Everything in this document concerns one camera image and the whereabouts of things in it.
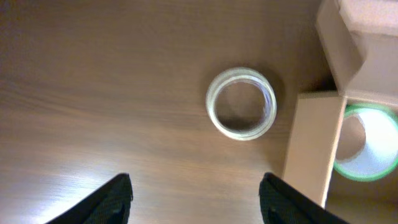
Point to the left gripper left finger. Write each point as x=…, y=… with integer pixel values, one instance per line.
x=109, y=204

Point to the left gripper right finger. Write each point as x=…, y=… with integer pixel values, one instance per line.
x=280, y=203

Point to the green tape roll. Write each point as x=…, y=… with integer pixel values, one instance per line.
x=367, y=146

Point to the beige tape roll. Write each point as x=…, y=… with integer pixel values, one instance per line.
x=242, y=75

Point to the cardboard box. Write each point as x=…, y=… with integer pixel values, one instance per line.
x=359, y=39

